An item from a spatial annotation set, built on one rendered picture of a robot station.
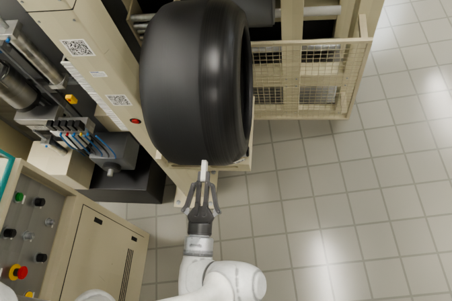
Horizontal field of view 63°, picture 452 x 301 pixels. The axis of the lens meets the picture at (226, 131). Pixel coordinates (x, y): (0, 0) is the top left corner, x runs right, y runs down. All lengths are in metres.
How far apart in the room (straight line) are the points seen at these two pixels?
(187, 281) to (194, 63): 0.62
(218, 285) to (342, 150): 1.66
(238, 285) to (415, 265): 1.52
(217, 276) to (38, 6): 0.82
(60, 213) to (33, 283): 0.27
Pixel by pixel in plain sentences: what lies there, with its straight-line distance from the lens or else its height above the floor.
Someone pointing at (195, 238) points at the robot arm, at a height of 1.17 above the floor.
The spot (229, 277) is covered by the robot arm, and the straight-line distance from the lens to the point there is 1.02.
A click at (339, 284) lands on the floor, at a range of 2.30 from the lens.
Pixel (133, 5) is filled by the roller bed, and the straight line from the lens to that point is 1.70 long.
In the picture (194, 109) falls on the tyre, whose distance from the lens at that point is 1.08.
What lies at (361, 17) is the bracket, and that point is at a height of 0.98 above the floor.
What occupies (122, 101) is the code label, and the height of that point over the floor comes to 1.21.
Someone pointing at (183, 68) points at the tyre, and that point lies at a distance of 1.08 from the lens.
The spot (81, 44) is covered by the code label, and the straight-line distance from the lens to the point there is 1.15.
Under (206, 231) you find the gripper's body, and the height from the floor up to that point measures 1.16.
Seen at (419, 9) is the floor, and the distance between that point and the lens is 3.27.
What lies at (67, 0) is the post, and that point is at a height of 1.68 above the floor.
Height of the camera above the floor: 2.28
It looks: 62 degrees down
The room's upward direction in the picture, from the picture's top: 19 degrees counter-clockwise
